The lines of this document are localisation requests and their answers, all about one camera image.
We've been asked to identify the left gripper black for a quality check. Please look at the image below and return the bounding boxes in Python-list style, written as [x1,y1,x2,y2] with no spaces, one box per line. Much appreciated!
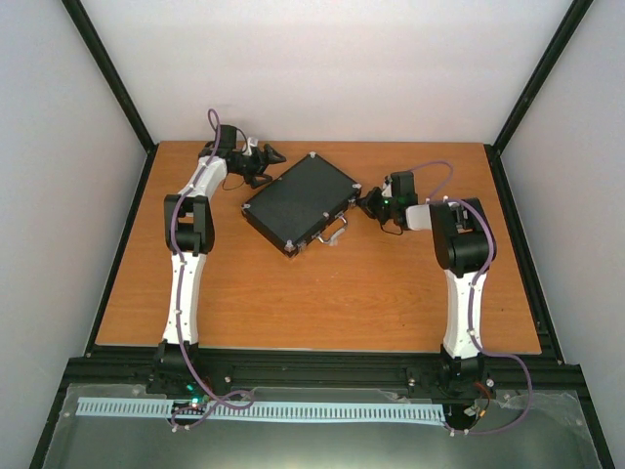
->
[232,148,287,192]

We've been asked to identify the black poker set case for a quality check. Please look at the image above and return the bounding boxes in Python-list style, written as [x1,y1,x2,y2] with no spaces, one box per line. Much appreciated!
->
[241,151,361,258]

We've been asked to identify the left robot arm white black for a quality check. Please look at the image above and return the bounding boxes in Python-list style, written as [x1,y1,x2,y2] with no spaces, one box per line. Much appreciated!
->
[156,124,286,395]

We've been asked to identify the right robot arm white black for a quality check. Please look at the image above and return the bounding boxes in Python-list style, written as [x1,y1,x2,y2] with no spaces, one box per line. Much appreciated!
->
[357,171,496,396]

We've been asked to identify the left controller board green LED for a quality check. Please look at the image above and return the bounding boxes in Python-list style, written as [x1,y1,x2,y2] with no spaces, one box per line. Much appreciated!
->
[171,376,215,419]

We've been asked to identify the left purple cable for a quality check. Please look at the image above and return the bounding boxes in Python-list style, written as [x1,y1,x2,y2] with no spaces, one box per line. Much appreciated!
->
[171,107,255,435]

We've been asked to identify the purple cable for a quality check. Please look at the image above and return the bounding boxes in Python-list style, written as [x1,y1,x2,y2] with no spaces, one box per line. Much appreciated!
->
[171,107,255,435]
[408,159,534,437]

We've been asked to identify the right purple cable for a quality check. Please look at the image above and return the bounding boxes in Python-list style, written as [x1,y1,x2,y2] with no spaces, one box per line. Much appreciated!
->
[408,159,534,437]

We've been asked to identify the right controller board wires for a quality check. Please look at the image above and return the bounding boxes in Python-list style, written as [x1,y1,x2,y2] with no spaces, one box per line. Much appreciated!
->
[446,378,495,431]

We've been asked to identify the black aluminium frame rail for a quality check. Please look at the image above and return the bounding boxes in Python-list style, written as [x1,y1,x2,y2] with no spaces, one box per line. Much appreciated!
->
[60,142,590,405]

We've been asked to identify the light blue slotted cable duct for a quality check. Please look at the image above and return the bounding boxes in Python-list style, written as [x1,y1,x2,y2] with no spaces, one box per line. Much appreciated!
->
[75,397,445,426]

